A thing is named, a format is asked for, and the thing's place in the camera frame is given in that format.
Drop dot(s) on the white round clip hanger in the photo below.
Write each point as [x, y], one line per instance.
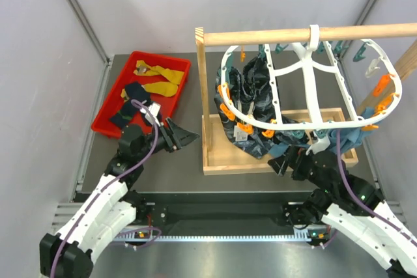
[312, 46]

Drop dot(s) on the yellow sock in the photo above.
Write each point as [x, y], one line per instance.
[143, 69]
[162, 88]

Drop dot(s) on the navy sock green stripe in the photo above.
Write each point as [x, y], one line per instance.
[143, 97]

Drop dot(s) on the dark patterned cloth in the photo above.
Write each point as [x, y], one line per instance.
[251, 93]

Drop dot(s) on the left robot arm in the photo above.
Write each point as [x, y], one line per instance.
[74, 249]

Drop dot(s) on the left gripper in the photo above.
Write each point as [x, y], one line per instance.
[176, 137]

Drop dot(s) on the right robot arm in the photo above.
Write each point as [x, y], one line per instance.
[348, 205]

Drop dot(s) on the yellow sock lower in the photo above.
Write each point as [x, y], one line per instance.
[162, 88]

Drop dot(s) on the yellow sock upper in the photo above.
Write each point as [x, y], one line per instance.
[143, 69]

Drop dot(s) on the blue cloth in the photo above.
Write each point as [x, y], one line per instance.
[350, 138]

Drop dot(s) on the navy sock with santa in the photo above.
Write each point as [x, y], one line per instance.
[124, 115]

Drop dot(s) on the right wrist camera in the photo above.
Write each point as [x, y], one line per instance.
[321, 144]

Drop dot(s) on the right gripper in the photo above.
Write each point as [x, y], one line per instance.
[294, 157]

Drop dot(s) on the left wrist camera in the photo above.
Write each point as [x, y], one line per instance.
[151, 115]

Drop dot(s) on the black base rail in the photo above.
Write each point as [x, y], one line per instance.
[222, 213]

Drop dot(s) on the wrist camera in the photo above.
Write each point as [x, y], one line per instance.
[151, 115]
[321, 144]

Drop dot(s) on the red plastic tray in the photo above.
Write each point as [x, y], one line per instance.
[156, 80]

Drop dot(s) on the wooden hanging rack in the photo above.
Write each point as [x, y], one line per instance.
[220, 157]

